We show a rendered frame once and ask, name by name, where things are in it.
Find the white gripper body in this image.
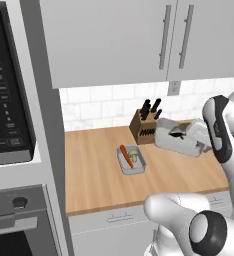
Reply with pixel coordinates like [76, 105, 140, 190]
[154, 117, 204, 158]

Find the beige mushroom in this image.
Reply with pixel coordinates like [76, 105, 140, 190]
[127, 149, 140, 165]

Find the grey food container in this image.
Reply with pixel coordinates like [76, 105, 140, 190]
[116, 144, 147, 176]

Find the orange carrot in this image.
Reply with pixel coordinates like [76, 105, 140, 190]
[119, 144, 135, 169]

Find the wooden knife block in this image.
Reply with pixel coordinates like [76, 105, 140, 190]
[129, 108, 159, 146]

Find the grey drawer front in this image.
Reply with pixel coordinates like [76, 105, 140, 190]
[68, 203, 157, 236]
[204, 190, 234, 219]

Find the grey base cupboard door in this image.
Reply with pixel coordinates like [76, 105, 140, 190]
[70, 220, 161, 256]

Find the wide grey cupboard door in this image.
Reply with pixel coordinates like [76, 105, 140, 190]
[38, 0, 178, 90]

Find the grey tall appliance cabinet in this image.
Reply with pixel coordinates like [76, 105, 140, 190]
[5, 0, 75, 256]

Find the black oven knob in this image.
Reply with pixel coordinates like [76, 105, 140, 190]
[11, 196, 29, 210]

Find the grey built-in oven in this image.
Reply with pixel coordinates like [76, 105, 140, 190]
[0, 184, 63, 256]

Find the black microwave oven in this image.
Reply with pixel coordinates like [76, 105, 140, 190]
[0, 0, 37, 168]

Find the black handled knife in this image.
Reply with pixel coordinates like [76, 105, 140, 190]
[150, 97, 163, 115]
[154, 108, 164, 121]
[140, 98, 152, 122]

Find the grey wall socket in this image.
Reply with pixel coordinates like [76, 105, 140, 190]
[167, 80, 182, 97]

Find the grey drawer handle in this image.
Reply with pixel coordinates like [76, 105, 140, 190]
[106, 213, 134, 224]
[208, 197, 224, 205]

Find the grey bar cupboard handle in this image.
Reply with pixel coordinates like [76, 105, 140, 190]
[178, 4, 195, 70]
[158, 4, 173, 71]

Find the grey oven door handle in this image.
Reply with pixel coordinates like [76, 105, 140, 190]
[0, 216, 41, 238]

